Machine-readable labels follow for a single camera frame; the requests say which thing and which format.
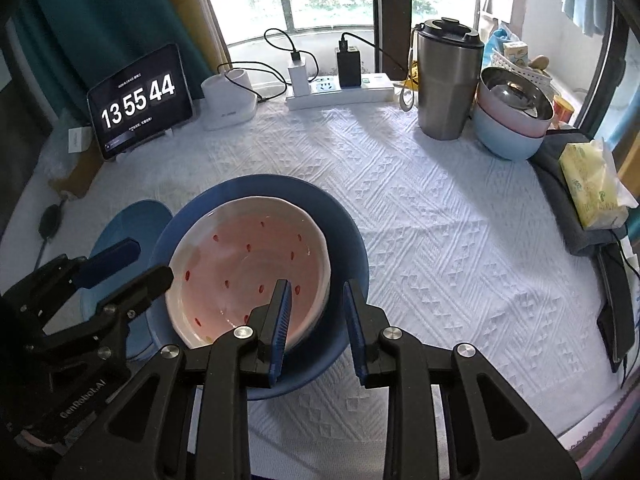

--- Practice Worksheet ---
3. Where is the pink dotted ceramic bowl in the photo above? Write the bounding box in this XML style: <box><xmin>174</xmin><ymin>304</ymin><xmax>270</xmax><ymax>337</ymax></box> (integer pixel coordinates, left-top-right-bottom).
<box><xmin>165</xmin><ymin>197</ymin><xmax>333</xmax><ymax>353</ymax></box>

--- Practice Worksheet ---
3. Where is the black lamp cable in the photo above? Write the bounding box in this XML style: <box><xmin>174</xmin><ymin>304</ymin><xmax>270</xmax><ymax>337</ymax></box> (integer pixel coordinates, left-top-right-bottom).
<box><xmin>217</xmin><ymin>61</ymin><xmax>288</xmax><ymax>103</ymax></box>

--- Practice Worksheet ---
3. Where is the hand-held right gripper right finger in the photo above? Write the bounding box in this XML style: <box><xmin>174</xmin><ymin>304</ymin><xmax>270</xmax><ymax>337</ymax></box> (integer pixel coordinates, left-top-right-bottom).
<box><xmin>342</xmin><ymin>280</ymin><xmax>583</xmax><ymax>480</ymax></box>

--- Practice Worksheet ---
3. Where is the blue plate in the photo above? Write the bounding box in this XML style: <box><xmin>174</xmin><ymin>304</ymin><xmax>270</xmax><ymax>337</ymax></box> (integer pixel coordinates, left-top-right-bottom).
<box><xmin>89</xmin><ymin>200</ymin><xmax>175</xmax><ymax>361</ymax></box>

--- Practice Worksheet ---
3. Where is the small white box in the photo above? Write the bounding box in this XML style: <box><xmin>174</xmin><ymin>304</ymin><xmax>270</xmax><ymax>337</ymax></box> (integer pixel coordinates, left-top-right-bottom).
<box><xmin>67</xmin><ymin>126</ymin><xmax>93</xmax><ymax>153</ymax></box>

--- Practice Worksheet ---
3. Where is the black charging cable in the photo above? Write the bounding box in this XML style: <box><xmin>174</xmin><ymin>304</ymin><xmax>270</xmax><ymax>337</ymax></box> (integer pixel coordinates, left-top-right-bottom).
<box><xmin>340</xmin><ymin>31</ymin><xmax>416</xmax><ymax>86</ymax></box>
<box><xmin>263</xmin><ymin>28</ymin><xmax>321</xmax><ymax>81</ymax></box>

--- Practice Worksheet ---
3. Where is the yellow tissue pack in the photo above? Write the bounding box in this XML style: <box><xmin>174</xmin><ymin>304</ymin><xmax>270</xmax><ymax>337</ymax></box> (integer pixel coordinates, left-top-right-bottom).
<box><xmin>558</xmin><ymin>141</ymin><xmax>640</xmax><ymax>231</ymax></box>

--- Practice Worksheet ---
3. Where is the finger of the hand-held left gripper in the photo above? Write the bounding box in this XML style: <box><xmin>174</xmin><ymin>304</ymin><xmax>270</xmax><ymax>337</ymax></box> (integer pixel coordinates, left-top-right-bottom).
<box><xmin>95</xmin><ymin>266</ymin><xmax>175</xmax><ymax>333</ymax></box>
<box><xmin>70</xmin><ymin>238</ymin><xmax>142</xmax><ymax>291</ymax></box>

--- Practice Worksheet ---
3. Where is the dark blue bowl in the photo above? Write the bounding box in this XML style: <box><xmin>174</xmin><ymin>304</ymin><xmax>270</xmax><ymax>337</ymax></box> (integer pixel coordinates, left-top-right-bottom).
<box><xmin>150</xmin><ymin>174</ymin><xmax>370</xmax><ymax>401</ymax></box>

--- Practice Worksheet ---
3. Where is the stainless steel bowl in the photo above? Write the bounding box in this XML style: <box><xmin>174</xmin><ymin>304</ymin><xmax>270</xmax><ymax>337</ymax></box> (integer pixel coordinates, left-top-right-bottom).
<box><xmin>480</xmin><ymin>66</ymin><xmax>555</xmax><ymax>121</ymax></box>

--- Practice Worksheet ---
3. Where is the pale pink plastic bowl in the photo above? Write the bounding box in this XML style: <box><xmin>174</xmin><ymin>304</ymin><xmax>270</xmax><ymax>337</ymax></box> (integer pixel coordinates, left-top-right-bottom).
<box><xmin>475</xmin><ymin>85</ymin><xmax>553</xmax><ymax>138</ymax></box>

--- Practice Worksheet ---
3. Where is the white plastic basket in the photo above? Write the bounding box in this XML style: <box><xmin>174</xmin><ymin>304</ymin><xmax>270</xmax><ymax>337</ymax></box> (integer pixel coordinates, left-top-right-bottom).
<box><xmin>482</xmin><ymin>35</ymin><xmax>553</xmax><ymax>91</ymax></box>

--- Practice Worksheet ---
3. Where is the white charger plug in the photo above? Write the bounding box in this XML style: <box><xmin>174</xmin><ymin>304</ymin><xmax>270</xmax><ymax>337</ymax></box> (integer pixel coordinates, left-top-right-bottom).
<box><xmin>287</xmin><ymin>50</ymin><xmax>313</xmax><ymax>96</ymax></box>

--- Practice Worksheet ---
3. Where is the yellow curtain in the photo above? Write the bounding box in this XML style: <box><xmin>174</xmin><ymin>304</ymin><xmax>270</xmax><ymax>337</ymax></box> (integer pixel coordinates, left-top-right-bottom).
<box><xmin>162</xmin><ymin>0</ymin><xmax>233</xmax><ymax>78</ymax></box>

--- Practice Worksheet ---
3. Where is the cardboard box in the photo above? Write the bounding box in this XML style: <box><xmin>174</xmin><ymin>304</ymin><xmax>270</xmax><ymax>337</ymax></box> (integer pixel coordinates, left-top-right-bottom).
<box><xmin>47</xmin><ymin>145</ymin><xmax>106</xmax><ymax>198</ymax></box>

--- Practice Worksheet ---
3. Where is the teal curtain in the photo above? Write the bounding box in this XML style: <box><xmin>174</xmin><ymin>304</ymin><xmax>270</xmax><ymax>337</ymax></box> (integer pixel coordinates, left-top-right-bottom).
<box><xmin>20</xmin><ymin>0</ymin><xmax>211</xmax><ymax>126</ymax></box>

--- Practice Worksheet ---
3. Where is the white desk lamp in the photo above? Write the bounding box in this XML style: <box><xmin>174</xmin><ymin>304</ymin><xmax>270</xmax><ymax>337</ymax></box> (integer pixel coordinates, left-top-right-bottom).
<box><xmin>136</xmin><ymin>0</ymin><xmax>258</xmax><ymax>132</ymax></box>

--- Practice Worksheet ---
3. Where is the dark grey cloth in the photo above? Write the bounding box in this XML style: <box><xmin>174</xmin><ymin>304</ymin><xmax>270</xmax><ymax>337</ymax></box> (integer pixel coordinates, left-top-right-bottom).
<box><xmin>530</xmin><ymin>130</ymin><xmax>628</xmax><ymax>256</ymax></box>

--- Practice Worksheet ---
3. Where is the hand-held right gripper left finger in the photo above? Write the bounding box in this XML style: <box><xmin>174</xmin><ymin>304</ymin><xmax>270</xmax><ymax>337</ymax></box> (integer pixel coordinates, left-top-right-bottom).
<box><xmin>52</xmin><ymin>279</ymin><xmax>293</xmax><ymax>480</ymax></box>

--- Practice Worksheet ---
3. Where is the black phone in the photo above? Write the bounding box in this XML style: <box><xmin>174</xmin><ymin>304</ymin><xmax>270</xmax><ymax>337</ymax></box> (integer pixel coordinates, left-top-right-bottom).
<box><xmin>597</xmin><ymin>240</ymin><xmax>636</xmax><ymax>373</ymax></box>

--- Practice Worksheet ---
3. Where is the orange cup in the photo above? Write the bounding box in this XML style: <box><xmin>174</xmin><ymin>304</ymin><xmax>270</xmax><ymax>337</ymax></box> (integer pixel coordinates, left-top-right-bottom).
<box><xmin>552</xmin><ymin>96</ymin><xmax>576</xmax><ymax>126</ymax></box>

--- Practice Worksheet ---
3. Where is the white power strip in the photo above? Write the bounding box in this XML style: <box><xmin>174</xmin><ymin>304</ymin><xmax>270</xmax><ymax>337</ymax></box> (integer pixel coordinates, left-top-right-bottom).
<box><xmin>286</xmin><ymin>74</ymin><xmax>396</xmax><ymax>111</ymax></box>

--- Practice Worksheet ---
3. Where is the stainless steel tumbler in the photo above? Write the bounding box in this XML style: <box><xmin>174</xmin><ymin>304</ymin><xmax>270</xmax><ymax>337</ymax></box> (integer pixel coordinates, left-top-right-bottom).
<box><xmin>414</xmin><ymin>18</ymin><xmax>486</xmax><ymax>141</ymax></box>

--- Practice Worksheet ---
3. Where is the black round puck with cable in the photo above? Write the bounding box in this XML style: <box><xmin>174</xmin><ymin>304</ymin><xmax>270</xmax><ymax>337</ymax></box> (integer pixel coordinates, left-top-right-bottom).
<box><xmin>32</xmin><ymin>195</ymin><xmax>68</xmax><ymax>273</ymax></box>

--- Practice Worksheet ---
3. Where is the tablet with clock display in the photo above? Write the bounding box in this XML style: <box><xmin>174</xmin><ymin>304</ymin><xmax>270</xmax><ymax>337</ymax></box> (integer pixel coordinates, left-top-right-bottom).
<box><xmin>86</xmin><ymin>43</ymin><xmax>195</xmax><ymax>162</ymax></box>

